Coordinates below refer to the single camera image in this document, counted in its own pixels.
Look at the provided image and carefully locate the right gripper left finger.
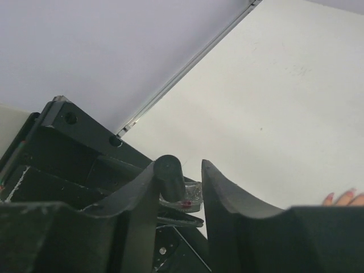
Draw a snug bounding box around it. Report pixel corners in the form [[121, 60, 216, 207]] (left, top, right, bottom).
[[1, 166, 159, 272]]

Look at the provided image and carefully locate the left aluminium frame post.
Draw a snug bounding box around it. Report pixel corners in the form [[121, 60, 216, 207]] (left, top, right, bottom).
[[117, 1, 261, 138]]

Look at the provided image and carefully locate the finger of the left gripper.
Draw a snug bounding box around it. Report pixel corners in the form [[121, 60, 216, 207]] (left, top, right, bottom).
[[155, 205, 211, 273]]

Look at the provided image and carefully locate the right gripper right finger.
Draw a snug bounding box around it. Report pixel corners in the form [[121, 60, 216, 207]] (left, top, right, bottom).
[[201, 160, 363, 272]]

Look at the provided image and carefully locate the mannequin hand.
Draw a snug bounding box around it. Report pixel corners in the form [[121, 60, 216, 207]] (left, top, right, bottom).
[[322, 188, 364, 206]]

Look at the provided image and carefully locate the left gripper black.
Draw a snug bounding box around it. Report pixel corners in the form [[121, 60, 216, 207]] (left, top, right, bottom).
[[1, 99, 150, 205]]

